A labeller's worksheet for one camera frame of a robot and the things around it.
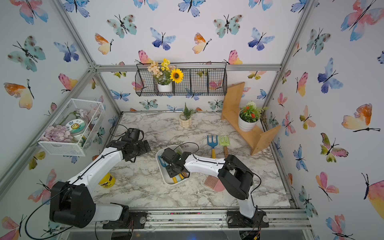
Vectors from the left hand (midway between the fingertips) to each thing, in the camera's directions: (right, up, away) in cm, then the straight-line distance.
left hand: (144, 148), depth 87 cm
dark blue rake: (+9, -9, +5) cm, 14 cm away
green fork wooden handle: (+49, +3, +17) cm, 52 cm away
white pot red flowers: (+61, +18, +2) cm, 64 cm away
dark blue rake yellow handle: (+41, +1, +15) cm, 44 cm away
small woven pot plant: (+22, +19, +23) cm, 37 cm away
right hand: (+17, -11, -2) cm, 20 cm away
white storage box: (+19, -17, -4) cm, 26 cm away
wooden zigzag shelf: (+69, +4, +11) cm, 70 cm away
